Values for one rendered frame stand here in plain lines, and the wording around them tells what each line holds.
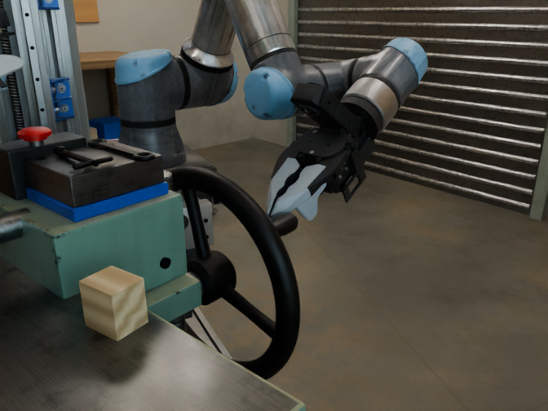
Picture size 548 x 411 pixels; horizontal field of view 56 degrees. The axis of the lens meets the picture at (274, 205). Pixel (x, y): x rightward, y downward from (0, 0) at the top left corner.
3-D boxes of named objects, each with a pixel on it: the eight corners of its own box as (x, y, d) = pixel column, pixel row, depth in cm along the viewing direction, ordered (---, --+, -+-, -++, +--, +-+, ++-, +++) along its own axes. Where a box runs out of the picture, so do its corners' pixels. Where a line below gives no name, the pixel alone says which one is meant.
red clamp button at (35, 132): (58, 138, 49) (56, 127, 49) (27, 143, 47) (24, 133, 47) (43, 134, 51) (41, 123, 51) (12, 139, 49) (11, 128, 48)
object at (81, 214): (169, 193, 51) (165, 139, 49) (64, 227, 43) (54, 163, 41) (97, 168, 59) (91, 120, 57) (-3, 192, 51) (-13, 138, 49)
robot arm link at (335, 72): (283, 68, 83) (333, 57, 75) (329, 64, 90) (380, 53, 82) (289, 117, 85) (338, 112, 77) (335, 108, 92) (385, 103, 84)
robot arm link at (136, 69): (108, 116, 110) (101, 50, 105) (164, 108, 118) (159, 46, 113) (135, 124, 102) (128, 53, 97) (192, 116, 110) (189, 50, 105)
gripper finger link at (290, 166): (282, 240, 66) (320, 191, 70) (267, 209, 62) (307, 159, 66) (264, 234, 68) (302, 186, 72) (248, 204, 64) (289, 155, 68)
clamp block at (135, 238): (191, 275, 54) (186, 194, 51) (70, 332, 44) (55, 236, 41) (112, 236, 63) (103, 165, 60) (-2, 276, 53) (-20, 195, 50)
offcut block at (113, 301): (148, 322, 40) (144, 277, 39) (117, 342, 38) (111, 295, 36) (117, 307, 42) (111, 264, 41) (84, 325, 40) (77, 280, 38)
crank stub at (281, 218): (282, 216, 64) (293, 232, 63) (250, 230, 59) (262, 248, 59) (293, 206, 62) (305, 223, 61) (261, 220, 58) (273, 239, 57)
